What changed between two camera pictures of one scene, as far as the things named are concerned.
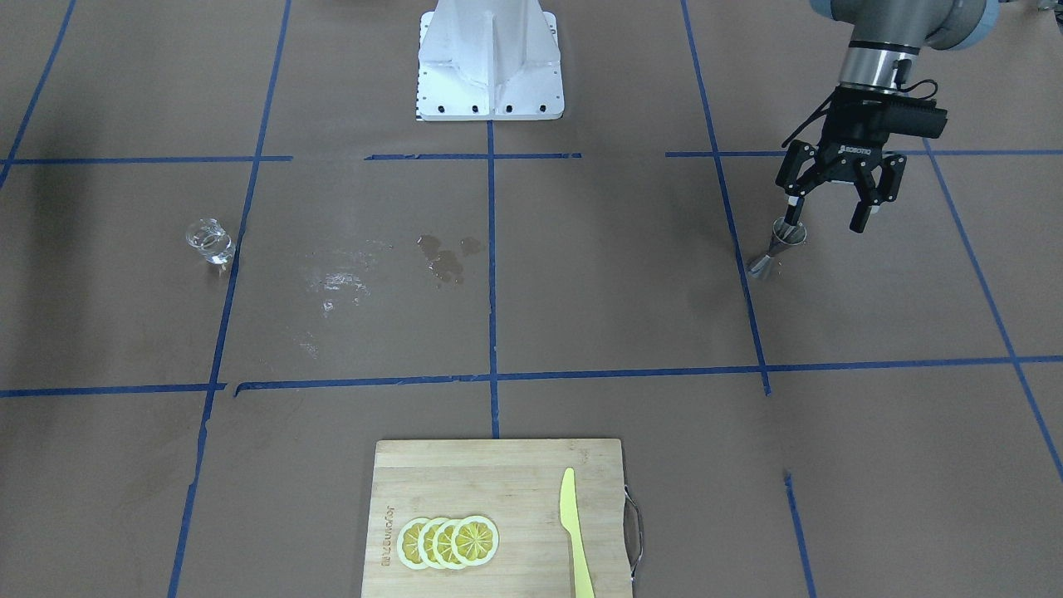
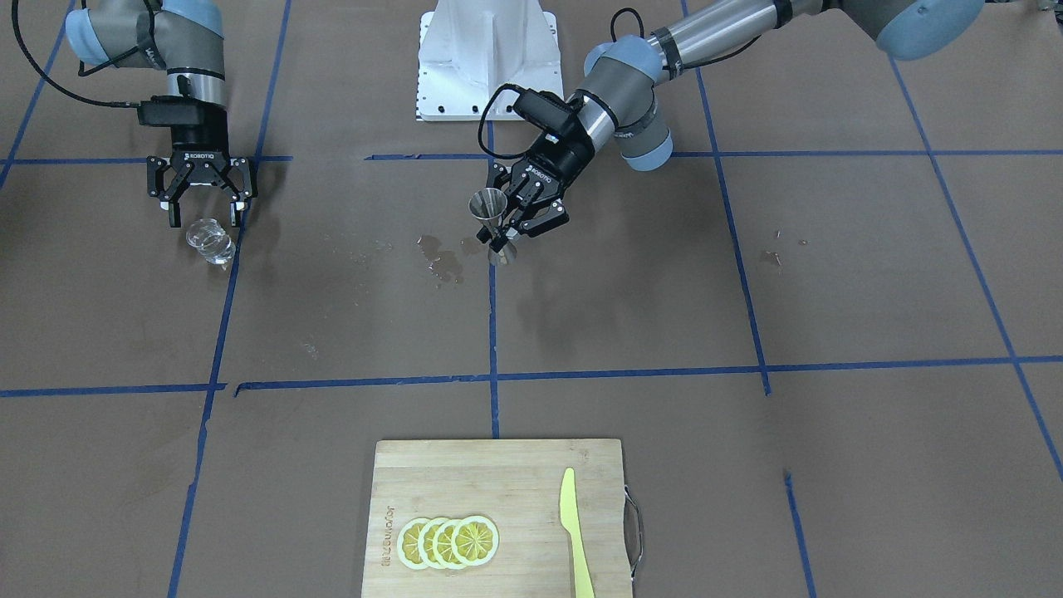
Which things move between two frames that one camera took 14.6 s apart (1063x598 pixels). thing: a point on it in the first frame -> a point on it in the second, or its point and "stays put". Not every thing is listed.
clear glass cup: [209, 238] stays put
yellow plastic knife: [570, 520] stays put
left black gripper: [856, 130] -> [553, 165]
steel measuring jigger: [782, 234] -> [489, 204]
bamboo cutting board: [516, 485] stays put
